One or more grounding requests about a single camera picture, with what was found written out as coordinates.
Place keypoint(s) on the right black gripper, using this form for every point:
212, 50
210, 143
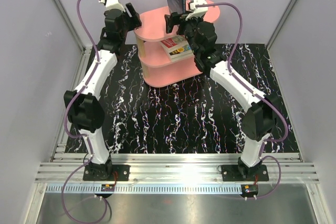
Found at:
174, 20

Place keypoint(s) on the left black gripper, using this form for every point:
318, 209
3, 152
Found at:
134, 21

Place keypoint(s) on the red 13-storey treehouse book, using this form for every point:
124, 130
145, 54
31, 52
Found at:
172, 42

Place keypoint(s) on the black yellow treehouse book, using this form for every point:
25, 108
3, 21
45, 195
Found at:
180, 49

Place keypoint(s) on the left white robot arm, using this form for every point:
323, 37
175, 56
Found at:
83, 108

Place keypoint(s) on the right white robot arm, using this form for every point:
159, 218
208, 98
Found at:
260, 117

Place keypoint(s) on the pink three-tier shelf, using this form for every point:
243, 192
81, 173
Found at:
157, 68

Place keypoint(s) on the black marble pattern mat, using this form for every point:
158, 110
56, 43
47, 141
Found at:
195, 116

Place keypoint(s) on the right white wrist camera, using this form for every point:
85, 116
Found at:
197, 9

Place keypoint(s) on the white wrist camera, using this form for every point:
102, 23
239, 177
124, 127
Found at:
197, 9
112, 4

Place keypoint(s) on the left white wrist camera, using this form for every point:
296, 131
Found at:
112, 4

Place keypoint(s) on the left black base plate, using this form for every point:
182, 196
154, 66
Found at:
106, 172

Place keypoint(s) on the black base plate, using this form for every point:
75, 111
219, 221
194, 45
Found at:
232, 173
106, 172

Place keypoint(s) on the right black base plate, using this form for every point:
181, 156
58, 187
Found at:
232, 173

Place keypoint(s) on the aluminium mounting rail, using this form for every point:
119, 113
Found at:
172, 174

